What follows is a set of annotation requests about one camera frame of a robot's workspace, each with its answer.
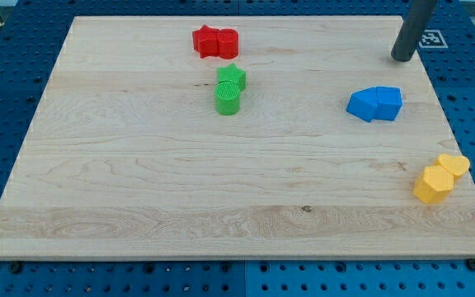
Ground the yellow hexagon block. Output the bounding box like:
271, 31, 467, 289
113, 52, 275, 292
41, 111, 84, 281
412, 165, 454, 205

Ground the white fiducial marker tag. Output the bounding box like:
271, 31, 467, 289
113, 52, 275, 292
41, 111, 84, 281
419, 29, 448, 49

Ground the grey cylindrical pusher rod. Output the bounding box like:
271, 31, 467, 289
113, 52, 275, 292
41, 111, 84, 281
391, 0, 438, 62

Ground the blue wedge block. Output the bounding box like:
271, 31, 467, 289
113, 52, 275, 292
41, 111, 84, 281
346, 87, 378, 122

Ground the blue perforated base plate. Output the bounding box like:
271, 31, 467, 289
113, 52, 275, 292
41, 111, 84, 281
0, 1, 475, 296

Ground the red cylinder block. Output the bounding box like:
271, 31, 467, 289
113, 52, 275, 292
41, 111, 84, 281
217, 29, 239, 59

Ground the wooden board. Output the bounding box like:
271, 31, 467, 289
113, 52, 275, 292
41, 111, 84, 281
0, 16, 475, 261

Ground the green star block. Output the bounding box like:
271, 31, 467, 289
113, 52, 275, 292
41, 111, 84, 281
217, 64, 247, 91

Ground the blue cube block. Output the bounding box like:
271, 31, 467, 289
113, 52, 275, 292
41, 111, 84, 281
374, 86, 402, 121

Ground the yellow heart block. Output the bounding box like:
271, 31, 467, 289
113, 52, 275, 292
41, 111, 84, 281
435, 153, 470, 180

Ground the green cylinder block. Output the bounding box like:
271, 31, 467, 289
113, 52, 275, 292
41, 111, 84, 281
215, 82, 241, 116

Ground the red star block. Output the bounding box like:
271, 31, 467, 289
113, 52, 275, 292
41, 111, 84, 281
192, 25, 219, 59

